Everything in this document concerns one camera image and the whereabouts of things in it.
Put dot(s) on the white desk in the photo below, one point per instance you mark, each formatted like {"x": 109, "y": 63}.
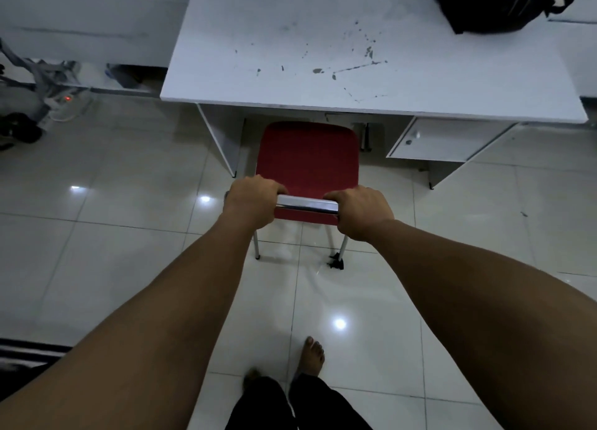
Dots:
{"x": 368, "y": 47}

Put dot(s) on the person's black trousers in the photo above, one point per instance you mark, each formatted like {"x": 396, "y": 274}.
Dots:
{"x": 289, "y": 404}

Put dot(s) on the black shoes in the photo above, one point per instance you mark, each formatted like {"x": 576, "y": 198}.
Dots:
{"x": 18, "y": 129}

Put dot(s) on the black backpack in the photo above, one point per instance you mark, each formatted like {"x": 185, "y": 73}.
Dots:
{"x": 499, "y": 1}

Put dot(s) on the striped dark floor mat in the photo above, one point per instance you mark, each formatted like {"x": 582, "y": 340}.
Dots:
{"x": 23, "y": 357}

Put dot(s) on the person's left hand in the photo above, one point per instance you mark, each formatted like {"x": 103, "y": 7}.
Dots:
{"x": 249, "y": 201}

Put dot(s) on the person's right fingers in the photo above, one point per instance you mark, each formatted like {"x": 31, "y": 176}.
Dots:
{"x": 338, "y": 195}

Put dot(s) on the red chair with metal frame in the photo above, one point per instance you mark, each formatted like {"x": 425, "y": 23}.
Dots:
{"x": 308, "y": 164}

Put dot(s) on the person's right hand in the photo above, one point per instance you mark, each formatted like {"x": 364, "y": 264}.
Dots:
{"x": 361, "y": 210}

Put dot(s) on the person's right forearm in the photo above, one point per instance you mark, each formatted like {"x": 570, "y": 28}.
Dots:
{"x": 485, "y": 318}

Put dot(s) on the white power strip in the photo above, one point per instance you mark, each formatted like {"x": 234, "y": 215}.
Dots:
{"x": 65, "y": 104}

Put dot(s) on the person's bare foot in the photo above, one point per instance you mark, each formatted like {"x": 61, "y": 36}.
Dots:
{"x": 310, "y": 356}

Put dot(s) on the person's left fingers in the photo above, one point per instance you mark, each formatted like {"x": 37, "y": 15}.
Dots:
{"x": 268, "y": 185}

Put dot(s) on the person's left forearm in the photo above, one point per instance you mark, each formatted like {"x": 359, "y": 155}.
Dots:
{"x": 140, "y": 332}

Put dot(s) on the white cabinet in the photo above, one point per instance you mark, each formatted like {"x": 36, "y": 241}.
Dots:
{"x": 88, "y": 19}

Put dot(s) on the white desk drawer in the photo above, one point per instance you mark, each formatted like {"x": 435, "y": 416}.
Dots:
{"x": 443, "y": 138}

